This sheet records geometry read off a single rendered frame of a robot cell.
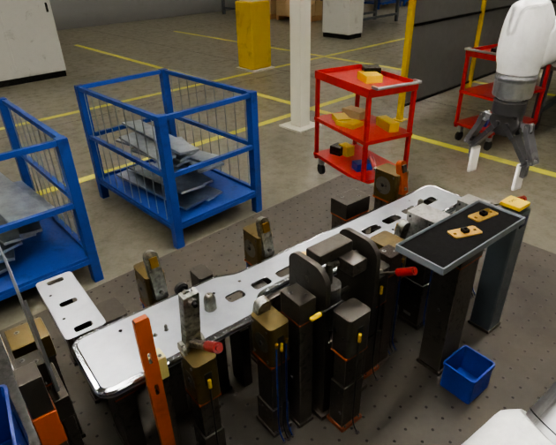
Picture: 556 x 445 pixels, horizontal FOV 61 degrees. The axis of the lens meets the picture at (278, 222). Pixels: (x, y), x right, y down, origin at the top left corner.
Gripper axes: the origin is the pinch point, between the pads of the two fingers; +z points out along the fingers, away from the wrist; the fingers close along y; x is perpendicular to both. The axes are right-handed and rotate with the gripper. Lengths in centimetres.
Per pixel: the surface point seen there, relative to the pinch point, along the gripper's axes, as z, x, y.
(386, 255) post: 18.0, 29.0, 6.0
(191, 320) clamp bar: 13, 83, 4
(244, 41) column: 80, -270, 690
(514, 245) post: 24.2, -12.7, -3.0
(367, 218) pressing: 27.9, 8.6, 37.0
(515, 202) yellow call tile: 11.9, -13.6, 0.3
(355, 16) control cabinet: 81, -626, 838
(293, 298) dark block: 16, 60, 2
